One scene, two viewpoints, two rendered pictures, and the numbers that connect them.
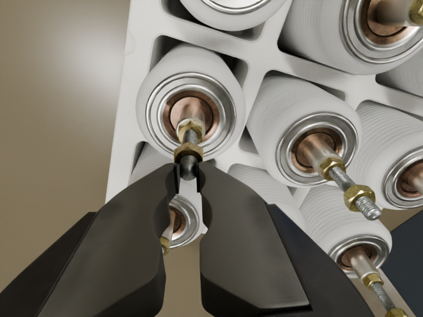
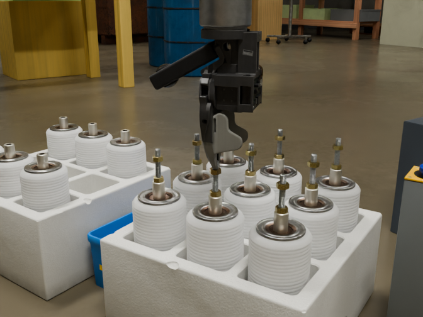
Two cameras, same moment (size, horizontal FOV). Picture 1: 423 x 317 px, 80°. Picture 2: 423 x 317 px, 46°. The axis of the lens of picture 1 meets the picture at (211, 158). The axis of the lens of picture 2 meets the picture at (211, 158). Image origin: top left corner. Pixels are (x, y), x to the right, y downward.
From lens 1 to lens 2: 0.79 m
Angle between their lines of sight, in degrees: 80
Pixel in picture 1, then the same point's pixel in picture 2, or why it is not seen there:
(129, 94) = (201, 270)
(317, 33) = (197, 194)
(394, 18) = (198, 170)
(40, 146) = not seen: outside the picture
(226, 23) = (180, 202)
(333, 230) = not seen: hidden behind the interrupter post
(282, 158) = (249, 195)
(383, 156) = (264, 180)
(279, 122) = (231, 197)
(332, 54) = (207, 188)
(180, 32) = (179, 248)
